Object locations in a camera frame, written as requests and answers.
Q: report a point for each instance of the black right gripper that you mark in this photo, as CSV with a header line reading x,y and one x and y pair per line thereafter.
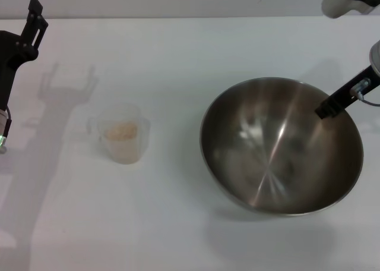
x,y
345,94

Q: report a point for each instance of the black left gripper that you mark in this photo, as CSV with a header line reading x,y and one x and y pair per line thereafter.
x,y
7,60

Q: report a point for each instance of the stainless steel mixing bowl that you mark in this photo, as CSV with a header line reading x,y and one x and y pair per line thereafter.
x,y
273,164

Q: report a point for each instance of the white rice grains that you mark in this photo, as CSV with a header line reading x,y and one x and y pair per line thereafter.
x,y
121,130

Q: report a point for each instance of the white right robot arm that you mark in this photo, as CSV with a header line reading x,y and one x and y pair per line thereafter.
x,y
335,0

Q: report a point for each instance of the clear plastic measuring cup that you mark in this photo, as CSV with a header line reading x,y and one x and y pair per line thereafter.
x,y
124,153

